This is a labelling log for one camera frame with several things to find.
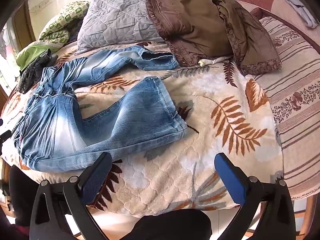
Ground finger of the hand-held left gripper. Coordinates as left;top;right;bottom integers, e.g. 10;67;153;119
0;119;12;155

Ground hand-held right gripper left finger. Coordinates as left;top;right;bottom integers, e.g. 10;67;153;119
29;152;112;240

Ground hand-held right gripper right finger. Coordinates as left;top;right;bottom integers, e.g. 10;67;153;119
214;152;297;240

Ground blue denim pants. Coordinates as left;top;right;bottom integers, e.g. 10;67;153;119
14;46;188;173

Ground leaf print fleece blanket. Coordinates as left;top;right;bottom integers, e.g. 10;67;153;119
0;40;284;217

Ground person's dark trouser leg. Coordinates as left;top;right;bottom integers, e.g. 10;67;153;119
130;209;213;240
9;165;40;230

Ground dark grey denim garment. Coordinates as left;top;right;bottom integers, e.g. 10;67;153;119
18;49;59;94

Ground striped floral mattress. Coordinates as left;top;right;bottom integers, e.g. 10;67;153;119
252;16;320;200

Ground window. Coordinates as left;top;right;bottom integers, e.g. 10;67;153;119
0;5;33;88

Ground plain green cloth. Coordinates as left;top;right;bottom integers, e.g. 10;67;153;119
16;40;59;70

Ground small white cloth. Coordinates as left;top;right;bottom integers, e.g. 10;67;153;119
197;56;230;67

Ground green patterned blanket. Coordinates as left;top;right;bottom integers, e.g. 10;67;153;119
39;1;90;44

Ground grey quilted bedspread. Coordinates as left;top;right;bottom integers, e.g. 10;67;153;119
75;0;165;54

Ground brown jacket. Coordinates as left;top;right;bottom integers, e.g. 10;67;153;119
144;0;283;77

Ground light grey cloth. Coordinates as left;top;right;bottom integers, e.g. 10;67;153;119
284;0;319;28

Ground wooden bed frame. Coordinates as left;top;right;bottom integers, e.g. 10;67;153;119
282;195;320;240

